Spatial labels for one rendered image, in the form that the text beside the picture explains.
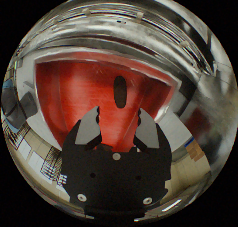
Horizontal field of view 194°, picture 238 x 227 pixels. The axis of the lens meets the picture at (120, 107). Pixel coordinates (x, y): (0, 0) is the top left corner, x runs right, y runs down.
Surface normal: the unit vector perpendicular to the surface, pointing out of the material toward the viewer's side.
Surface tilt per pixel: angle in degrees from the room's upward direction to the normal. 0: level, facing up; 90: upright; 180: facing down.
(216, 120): 90
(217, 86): 90
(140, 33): 0
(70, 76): 0
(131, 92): 0
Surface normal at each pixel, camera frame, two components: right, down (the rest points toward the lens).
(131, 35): -0.01, 0.49
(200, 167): -0.95, -0.27
